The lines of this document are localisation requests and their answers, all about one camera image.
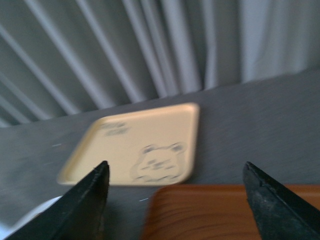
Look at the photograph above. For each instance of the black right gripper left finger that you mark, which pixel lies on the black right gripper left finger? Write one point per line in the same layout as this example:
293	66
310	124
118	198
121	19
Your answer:
76	215

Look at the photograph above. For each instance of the grey curtain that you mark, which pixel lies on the grey curtain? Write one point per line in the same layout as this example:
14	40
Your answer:
65	57

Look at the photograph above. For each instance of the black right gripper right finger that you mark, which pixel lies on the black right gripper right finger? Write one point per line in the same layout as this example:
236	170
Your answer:
279	213

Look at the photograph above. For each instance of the brown wooden tray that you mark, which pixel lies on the brown wooden tray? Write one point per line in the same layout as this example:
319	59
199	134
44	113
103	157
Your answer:
202	212

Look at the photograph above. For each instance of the yellow bear tray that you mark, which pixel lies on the yellow bear tray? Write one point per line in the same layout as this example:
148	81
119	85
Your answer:
153	147

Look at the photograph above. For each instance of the white round plate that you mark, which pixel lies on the white round plate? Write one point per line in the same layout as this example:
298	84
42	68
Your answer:
28	217

